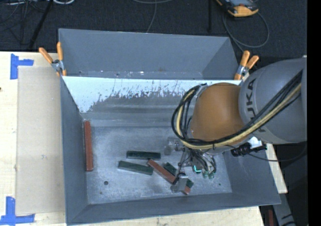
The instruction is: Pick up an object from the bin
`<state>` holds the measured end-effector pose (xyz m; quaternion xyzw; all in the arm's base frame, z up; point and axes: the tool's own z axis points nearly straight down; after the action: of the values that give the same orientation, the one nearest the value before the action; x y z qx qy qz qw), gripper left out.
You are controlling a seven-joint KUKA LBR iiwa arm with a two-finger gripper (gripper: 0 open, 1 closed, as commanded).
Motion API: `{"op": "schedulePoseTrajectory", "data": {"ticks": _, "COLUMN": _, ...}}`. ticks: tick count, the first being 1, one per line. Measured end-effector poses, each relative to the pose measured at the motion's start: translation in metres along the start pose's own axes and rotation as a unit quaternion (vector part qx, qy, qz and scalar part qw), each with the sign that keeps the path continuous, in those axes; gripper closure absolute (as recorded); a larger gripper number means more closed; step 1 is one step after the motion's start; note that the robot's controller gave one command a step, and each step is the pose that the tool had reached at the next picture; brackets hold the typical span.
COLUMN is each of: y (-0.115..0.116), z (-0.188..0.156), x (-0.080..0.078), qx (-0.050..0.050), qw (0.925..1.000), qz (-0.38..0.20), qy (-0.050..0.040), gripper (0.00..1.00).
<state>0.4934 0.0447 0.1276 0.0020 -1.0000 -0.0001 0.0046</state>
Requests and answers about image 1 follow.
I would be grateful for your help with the grey metal bin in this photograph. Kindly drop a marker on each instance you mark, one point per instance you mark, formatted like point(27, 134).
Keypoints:
point(130, 134)

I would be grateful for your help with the dark green flat block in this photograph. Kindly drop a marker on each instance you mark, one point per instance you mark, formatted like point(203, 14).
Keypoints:
point(171, 168)
point(143, 155)
point(135, 167)

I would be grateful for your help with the red-brown flat block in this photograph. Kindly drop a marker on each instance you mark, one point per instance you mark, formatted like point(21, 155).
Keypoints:
point(160, 170)
point(88, 144)

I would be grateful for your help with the black cylinder on white bracket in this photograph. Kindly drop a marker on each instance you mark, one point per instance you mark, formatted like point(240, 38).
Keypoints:
point(242, 149)

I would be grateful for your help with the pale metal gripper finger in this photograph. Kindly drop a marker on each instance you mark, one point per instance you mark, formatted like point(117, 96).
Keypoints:
point(182, 176)
point(179, 187)

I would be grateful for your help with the pale brown cardboard board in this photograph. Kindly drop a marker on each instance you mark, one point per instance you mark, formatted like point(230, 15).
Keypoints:
point(37, 139)

